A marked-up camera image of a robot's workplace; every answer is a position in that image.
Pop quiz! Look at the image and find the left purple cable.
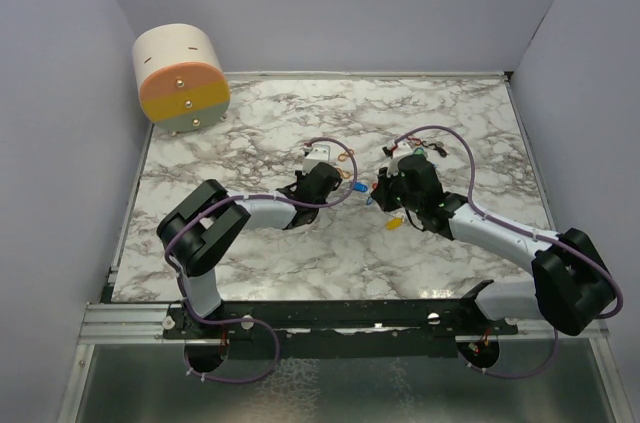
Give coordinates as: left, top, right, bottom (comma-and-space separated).
164, 137, 358, 386

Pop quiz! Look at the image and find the black S carabiner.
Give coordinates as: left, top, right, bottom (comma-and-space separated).
422, 142, 438, 151

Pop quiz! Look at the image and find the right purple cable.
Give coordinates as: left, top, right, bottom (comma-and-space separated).
394, 124, 625, 378

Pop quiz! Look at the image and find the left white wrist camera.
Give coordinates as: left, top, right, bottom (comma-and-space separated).
302, 143, 331, 173

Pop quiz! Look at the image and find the orange s carabiner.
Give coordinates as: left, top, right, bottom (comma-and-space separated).
337, 149, 354, 162
337, 168, 352, 179

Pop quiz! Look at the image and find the yellow solid key tag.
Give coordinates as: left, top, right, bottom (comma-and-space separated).
385, 213, 405, 231

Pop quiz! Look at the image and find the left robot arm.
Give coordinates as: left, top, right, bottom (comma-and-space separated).
156, 162, 342, 338

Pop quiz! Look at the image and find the pastel three-drawer cylinder box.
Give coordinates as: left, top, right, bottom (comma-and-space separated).
132, 23, 231, 133

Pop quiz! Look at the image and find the blue solid key tag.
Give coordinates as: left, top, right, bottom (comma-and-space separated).
354, 182, 368, 193

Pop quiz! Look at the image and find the aluminium extrusion frame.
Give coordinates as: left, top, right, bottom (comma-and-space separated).
79, 304, 168, 345

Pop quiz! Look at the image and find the orange S carabiner far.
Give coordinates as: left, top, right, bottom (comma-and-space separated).
337, 149, 354, 162

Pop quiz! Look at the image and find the black mounting rail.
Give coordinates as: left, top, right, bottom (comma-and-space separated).
163, 298, 517, 360

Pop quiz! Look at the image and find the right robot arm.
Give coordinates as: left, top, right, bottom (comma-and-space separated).
371, 154, 619, 336

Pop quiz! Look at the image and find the purple cable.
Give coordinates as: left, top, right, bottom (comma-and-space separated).
394, 124, 625, 378
164, 137, 358, 386

